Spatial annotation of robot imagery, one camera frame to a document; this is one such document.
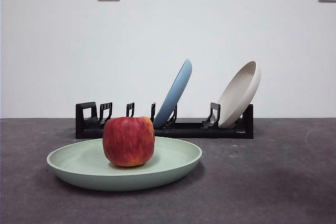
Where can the red apple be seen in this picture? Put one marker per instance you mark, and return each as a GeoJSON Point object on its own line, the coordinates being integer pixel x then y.
{"type": "Point", "coordinates": [128, 141]}

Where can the green plate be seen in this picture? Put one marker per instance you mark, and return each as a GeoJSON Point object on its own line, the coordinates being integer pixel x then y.
{"type": "Point", "coordinates": [173, 158]}

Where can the blue plate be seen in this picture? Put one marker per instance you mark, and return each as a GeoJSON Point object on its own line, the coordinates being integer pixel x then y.
{"type": "Point", "coordinates": [174, 95]}

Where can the black plate rack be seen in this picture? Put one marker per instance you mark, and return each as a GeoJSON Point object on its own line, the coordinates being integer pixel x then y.
{"type": "Point", "coordinates": [199, 132]}

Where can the beige plate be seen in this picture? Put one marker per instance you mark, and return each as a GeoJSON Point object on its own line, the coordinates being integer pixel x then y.
{"type": "Point", "coordinates": [239, 95]}

